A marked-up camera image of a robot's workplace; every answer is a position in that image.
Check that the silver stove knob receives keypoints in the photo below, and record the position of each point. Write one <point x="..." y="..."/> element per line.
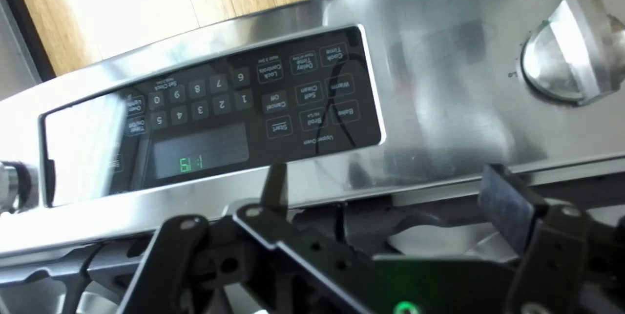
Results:
<point x="17" y="184"/>
<point x="566" y="50"/>

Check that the stainless steel stove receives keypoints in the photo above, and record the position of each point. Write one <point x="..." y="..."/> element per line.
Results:
<point x="439" y="84"/>

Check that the black stove grate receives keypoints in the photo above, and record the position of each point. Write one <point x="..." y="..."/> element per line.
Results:
<point x="63" y="269"/>

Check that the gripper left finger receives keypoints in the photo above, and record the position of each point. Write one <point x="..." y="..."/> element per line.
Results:
<point x="176" y="260"/>

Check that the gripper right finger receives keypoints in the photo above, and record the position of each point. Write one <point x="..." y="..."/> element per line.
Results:
<point x="552" y="260"/>

